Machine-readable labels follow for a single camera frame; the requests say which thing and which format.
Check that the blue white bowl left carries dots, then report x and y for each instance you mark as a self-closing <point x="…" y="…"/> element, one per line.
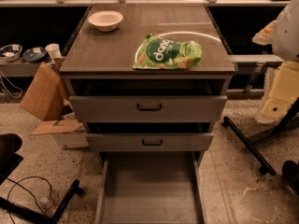
<point x="10" y="53"/>

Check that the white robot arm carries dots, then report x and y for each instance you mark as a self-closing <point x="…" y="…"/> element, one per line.
<point x="283" y="35"/>

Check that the black stand base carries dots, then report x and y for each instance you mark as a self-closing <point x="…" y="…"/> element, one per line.
<point x="289" y="122"/>
<point x="49" y="213"/>

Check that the grey drawer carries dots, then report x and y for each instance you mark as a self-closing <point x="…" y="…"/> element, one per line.
<point x="110" y="137"/>
<point x="145" y="101"/>
<point x="150" y="188"/>

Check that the green snack bag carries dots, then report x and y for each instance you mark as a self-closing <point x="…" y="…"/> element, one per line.
<point x="157" y="52"/>

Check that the black round object right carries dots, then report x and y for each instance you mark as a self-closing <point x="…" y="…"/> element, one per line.
<point x="290" y="173"/>

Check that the black chair seat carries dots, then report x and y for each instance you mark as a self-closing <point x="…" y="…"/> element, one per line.
<point x="10" y="143"/>

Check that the grey drawer cabinet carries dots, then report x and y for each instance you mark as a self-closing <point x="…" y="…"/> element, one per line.
<point x="98" y="55"/>

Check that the black stand base right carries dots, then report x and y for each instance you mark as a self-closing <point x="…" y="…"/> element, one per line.
<point x="289" y="122"/>

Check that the brown cardboard box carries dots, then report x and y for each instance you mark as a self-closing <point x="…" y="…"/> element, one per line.
<point x="47" y="94"/>

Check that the black stand base left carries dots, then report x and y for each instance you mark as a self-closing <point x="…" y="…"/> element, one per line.
<point x="49" y="213"/>

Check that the white paper cup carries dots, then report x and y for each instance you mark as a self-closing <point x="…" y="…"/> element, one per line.
<point x="53" y="50"/>

